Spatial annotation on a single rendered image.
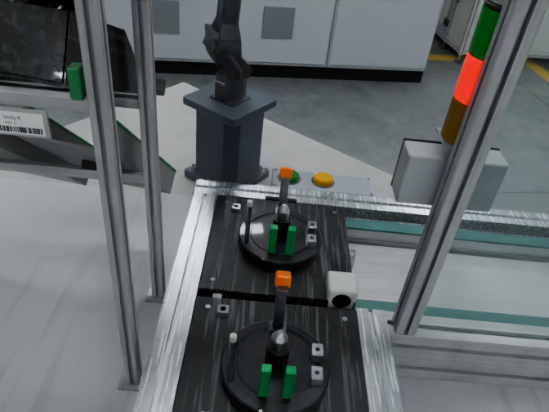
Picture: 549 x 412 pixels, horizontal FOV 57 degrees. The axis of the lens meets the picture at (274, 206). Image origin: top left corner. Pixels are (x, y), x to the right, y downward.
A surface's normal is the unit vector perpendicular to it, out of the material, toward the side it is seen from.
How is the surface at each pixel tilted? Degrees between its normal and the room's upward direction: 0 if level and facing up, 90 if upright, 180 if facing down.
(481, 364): 90
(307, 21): 90
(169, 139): 0
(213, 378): 0
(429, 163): 90
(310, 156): 0
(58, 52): 65
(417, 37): 90
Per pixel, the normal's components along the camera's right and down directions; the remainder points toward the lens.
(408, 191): -0.04, 0.60
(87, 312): 0.10, -0.79
